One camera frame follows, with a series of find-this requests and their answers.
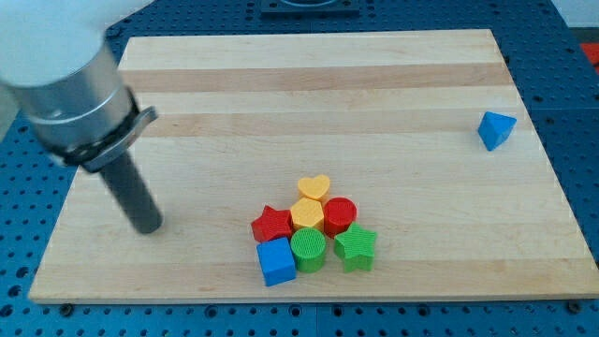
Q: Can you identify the green star block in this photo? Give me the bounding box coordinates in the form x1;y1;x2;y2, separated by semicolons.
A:
334;222;377;272

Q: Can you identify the red star block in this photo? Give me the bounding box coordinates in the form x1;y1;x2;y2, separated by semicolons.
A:
251;205;293;242

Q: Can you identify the yellow heart block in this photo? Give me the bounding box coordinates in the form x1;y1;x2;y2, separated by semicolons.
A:
297;174;330;201

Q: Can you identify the red object at edge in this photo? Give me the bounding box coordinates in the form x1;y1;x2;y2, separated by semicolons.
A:
580;42;599;73

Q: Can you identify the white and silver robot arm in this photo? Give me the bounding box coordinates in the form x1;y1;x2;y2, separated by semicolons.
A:
1;0;155;172

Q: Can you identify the blue cube block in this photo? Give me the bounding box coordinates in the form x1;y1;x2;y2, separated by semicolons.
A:
256;238;297;286

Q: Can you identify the blue triangular prism block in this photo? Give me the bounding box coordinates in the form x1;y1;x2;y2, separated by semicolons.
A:
477;111;517;152

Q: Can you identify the red cylinder block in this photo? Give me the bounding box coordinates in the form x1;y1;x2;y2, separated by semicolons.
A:
323;198;358;238

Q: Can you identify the dark grey pointer rod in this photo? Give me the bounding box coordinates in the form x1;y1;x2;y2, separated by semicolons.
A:
99;152;163;234

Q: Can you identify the yellow hexagon block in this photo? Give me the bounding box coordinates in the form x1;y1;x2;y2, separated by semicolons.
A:
290;198;324;231

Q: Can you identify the green cylinder block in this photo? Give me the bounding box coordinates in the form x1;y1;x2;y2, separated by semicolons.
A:
290;228;327;273

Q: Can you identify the light wooden board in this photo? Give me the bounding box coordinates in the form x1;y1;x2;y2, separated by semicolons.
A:
29;29;598;304

